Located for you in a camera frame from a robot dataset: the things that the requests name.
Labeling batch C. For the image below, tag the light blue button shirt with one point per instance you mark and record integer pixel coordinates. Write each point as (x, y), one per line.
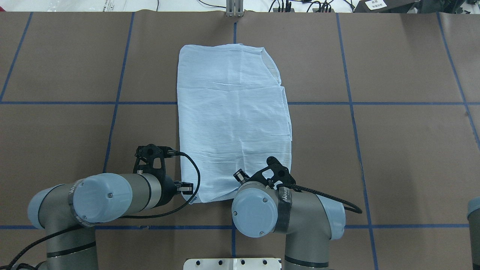
(233, 114)

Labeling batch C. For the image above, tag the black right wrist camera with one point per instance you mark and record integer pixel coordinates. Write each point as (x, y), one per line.
(280, 174)

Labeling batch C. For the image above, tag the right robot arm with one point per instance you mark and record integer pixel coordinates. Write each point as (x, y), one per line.
(309, 221)

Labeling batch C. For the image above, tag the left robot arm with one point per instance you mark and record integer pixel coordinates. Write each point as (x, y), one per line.
(70, 212)

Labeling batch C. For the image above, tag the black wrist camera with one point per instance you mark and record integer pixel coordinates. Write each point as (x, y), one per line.
(280, 174)
(151, 159)

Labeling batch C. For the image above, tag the aluminium frame post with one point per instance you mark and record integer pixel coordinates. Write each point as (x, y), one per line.
(234, 8)

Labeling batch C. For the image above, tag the black device with label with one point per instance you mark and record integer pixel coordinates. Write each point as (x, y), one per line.
(384, 6)

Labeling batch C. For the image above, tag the white perforated mounting plate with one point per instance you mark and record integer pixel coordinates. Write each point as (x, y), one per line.
(233, 264)

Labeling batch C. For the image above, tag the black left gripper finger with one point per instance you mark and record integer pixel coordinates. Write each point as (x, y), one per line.
(185, 191)
(184, 185)

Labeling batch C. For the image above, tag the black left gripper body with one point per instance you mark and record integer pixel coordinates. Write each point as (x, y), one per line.
(168, 188)

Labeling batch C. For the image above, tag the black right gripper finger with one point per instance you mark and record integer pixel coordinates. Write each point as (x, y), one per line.
(241, 176)

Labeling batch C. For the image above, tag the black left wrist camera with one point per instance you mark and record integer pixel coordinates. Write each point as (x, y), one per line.
(151, 159)

